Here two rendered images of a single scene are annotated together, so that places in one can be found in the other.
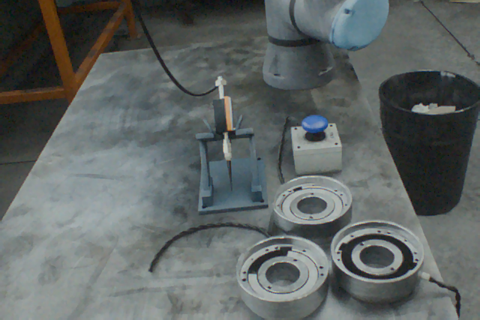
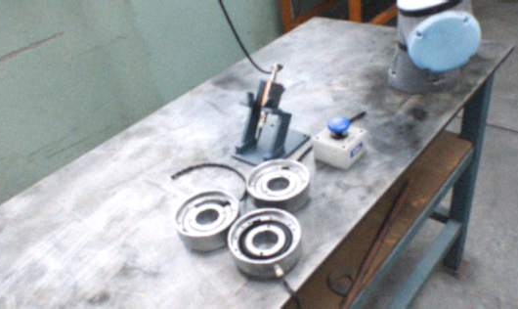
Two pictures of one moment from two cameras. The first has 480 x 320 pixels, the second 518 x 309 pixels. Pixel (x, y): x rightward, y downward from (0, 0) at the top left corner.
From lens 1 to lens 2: 49 cm
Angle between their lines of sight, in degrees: 38
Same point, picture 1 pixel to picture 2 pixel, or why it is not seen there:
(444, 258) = not seen: outside the picture
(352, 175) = (348, 177)
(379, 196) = (343, 202)
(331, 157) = (338, 155)
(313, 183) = (298, 169)
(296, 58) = (408, 64)
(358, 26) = (432, 50)
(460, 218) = not seen: outside the picture
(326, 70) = (438, 81)
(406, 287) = (255, 270)
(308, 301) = (195, 241)
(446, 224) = not seen: outside the picture
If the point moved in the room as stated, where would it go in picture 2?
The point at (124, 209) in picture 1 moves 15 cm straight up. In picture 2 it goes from (203, 134) to (186, 71)
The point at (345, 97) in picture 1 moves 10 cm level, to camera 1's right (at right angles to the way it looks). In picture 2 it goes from (431, 111) to (484, 122)
